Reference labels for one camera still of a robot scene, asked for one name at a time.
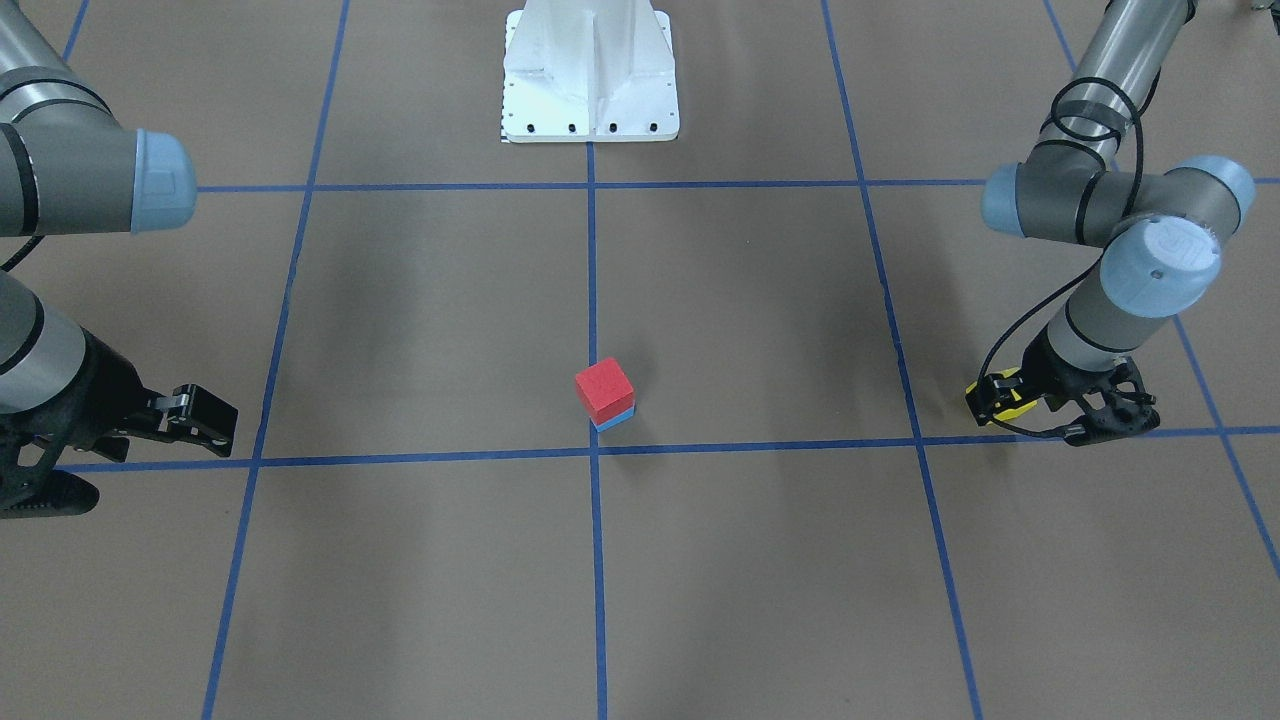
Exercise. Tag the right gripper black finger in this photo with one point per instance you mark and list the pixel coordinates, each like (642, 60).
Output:
(194, 415)

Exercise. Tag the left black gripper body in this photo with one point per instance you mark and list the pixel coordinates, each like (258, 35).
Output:
(1052, 372)

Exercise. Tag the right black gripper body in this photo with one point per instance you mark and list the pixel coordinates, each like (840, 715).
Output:
(103, 392)

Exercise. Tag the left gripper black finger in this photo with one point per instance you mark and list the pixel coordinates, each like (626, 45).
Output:
(990, 398)

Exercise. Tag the yellow cube block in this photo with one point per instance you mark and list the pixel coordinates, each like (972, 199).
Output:
(1015, 400)

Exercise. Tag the blue cube block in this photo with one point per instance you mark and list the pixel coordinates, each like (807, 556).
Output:
(615, 420)

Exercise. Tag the red cube block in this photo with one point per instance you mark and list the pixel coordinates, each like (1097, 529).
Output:
(604, 389)

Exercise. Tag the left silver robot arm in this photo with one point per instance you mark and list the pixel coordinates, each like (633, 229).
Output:
(1161, 237)

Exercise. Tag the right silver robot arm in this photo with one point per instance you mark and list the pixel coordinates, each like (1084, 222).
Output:
(69, 167)

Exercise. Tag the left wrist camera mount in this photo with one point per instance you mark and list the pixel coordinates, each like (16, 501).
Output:
(1114, 404)

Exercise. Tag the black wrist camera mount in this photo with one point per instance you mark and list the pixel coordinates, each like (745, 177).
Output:
(33, 486)

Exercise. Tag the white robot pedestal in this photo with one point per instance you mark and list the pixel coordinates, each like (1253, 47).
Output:
(589, 72)

